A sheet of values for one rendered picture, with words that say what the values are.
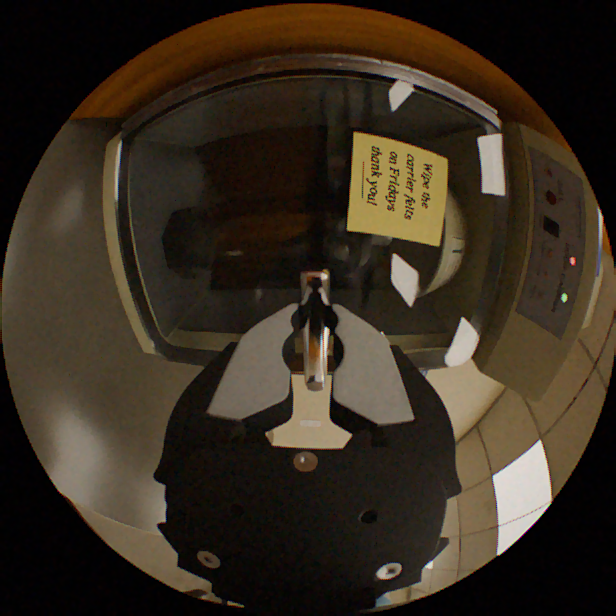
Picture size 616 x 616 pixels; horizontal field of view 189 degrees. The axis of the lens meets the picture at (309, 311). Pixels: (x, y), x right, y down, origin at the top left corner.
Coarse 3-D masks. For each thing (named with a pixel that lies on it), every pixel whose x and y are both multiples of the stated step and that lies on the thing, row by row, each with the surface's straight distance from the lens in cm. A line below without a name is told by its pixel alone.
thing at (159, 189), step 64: (192, 128) 20; (256, 128) 17; (320, 128) 16; (384, 128) 17; (448, 128) 20; (128, 192) 24; (192, 192) 18; (256, 192) 16; (320, 192) 15; (448, 192) 18; (128, 256) 25; (192, 256) 19; (256, 256) 16; (320, 256) 16; (384, 256) 16; (448, 256) 19; (192, 320) 22; (256, 320) 19; (384, 320) 19; (448, 320) 22
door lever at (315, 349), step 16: (304, 272) 11; (320, 272) 11; (304, 288) 11; (320, 288) 11; (304, 304) 12; (320, 304) 11; (304, 320) 12; (320, 320) 12; (304, 336) 13; (320, 336) 13; (304, 352) 14; (320, 352) 13; (304, 368) 15; (320, 368) 14; (320, 384) 15
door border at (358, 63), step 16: (240, 64) 21; (256, 64) 21; (272, 64) 20; (288, 64) 20; (304, 64) 20; (320, 64) 20; (336, 64) 20; (352, 64) 20; (368, 64) 21; (192, 80) 23; (208, 80) 22; (224, 80) 21; (416, 80) 21; (432, 80) 23; (176, 96) 24; (448, 96) 23; (464, 96) 25; (144, 112) 27; (480, 112) 25; (128, 128) 28
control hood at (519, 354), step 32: (512, 128) 29; (512, 160) 28; (576, 160) 32; (512, 256) 26; (512, 288) 26; (512, 320) 27; (576, 320) 30; (480, 352) 30; (512, 352) 28; (544, 352) 29; (512, 384) 31; (544, 384) 32
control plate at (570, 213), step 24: (552, 168) 28; (552, 192) 27; (576, 192) 29; (552, 216) 26; (576, 216) 28; (552, 240) 26; (576, 240) 28; (552, 264) 26; (576, 264) 28; (528, 288) 26; (552, 288) 26; (576, 288) 28; (528, 312) 26; (552, 312) 27
